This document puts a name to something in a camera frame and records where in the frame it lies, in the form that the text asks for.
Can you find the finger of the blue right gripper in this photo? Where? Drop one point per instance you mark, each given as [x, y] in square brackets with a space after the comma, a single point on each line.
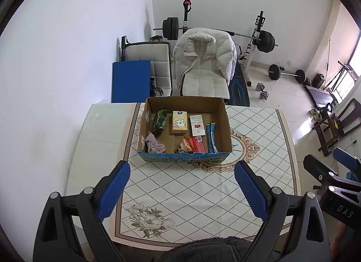
[350, 162]

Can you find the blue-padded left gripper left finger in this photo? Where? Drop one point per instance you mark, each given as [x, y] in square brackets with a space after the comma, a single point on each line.
[56, 238]

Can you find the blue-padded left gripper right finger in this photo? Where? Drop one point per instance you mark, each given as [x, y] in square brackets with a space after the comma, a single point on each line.
[307, 238]

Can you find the pale purple cloth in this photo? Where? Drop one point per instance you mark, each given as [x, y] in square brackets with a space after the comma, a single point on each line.
[153, 146]

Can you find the blue long snack packet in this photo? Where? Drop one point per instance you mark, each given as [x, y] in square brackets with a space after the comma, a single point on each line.
[210, 129]

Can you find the red wet wipes pack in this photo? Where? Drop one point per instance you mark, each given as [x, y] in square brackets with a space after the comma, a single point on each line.
[196, 143]

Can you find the orange panda snack bag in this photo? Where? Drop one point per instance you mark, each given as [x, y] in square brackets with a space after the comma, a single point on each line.
[185, 147]

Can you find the white red cigarette box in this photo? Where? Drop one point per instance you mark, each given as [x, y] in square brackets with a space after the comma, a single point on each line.
[197, 125]

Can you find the green snack bag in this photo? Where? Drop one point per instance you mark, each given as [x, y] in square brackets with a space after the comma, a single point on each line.
[159, 122]

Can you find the cardboard box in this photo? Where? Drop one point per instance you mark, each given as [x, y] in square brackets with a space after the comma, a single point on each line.
[212, 109]

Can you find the yellow tissue pack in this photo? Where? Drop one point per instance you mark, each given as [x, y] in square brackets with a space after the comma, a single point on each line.
[179, 122]

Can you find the dark wooden chair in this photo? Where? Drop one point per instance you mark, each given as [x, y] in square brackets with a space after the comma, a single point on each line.
[332, 127]

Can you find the dark fleece clothing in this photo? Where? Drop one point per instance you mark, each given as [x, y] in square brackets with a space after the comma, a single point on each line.
[211, 249]

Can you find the chrome dumbbell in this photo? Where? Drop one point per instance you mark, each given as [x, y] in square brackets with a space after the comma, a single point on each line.
[264, 95]
[260, 87]

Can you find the floor barbell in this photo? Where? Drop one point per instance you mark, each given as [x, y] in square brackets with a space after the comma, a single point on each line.
[275, 72]

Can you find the black blue exercise mat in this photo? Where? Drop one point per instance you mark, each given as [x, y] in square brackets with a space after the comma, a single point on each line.
[238, 93]

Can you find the white squat rack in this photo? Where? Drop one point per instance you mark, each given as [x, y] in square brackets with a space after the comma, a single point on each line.
[246, 60]

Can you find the white padded chair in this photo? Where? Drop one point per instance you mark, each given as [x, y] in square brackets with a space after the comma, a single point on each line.
[205, 83]
[159, 55]

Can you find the blue flat board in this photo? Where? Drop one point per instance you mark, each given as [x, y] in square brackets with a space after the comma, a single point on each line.
[130, 81]

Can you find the white puffer jacket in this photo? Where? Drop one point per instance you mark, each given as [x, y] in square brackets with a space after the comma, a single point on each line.
[204, 49]

